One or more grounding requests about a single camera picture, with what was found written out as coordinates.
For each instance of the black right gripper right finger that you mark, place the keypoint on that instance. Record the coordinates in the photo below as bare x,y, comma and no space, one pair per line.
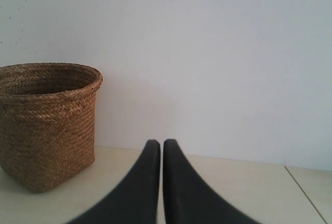
187,198

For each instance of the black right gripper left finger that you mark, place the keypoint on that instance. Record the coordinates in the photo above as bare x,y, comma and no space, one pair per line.
135,198

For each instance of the brown woven straw basket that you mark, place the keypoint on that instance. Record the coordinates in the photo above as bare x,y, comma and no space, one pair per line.
47,122

